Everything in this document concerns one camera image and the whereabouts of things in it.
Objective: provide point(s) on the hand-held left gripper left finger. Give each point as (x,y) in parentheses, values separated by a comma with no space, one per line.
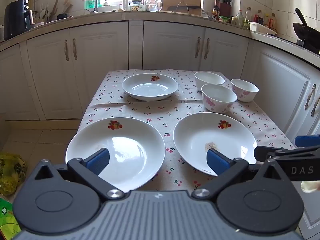
(98,158)

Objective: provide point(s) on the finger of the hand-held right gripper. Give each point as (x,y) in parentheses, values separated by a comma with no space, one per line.
(262,152)
(308,141)

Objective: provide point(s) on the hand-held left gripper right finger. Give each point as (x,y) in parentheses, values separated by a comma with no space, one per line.
(216,161)

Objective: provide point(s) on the white plate fruit print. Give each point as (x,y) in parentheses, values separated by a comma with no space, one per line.
(150,90)
(200,135)
(125,140)

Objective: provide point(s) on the white bowl pink floral print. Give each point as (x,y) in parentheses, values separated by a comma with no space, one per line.
(243,91)
(218,102)

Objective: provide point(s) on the plain white bowl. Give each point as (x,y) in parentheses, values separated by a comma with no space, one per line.
(209,79)

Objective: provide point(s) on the person's right hand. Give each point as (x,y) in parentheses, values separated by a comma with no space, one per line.
(310,187)

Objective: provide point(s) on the cherry print tablecloth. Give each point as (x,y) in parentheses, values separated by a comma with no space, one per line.
(160,118)

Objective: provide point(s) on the yellow plastic bag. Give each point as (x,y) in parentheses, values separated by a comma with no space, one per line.
(11,172)

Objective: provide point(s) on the white kitchen cabinet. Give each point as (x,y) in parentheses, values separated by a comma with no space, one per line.
(100,67)

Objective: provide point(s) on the black wok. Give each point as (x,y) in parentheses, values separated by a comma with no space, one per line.
(306,33)

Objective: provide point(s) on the large green packet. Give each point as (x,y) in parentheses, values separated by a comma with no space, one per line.
(6,216)

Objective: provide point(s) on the white rectangular container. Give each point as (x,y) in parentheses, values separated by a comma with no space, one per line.
(262,28)

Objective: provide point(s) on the clear glass bottle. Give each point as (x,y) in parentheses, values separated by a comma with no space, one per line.
(247,17)
(240,18)

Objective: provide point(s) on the small green packet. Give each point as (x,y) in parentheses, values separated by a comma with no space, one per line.
(224,19)

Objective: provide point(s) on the small black dish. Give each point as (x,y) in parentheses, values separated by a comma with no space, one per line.
(63,16)

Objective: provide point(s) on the dark red knife block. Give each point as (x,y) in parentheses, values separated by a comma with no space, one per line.
(224,8)

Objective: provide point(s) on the dark sauce bottle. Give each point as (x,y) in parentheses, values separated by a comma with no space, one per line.
(215,11)

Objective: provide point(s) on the stone kitchen countertop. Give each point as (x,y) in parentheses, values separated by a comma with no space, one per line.
(155,15)

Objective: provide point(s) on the black cleaver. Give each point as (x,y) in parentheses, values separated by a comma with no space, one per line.
(195,8)

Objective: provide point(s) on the wooden kitchen utensils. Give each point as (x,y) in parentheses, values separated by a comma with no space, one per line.
(53,10)

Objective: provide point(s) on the small dispenser bottle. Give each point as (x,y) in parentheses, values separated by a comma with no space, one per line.
(105,2)

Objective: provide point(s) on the glass jar floral print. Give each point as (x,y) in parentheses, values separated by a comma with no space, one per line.
(136,5)

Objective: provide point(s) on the stack of white cups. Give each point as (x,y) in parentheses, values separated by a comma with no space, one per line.
(125,0)

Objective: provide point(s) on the glass pitcher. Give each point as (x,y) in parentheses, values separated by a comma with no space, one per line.
(152,4)

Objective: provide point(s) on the black air fryer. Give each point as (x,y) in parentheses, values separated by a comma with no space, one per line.
(16,17)

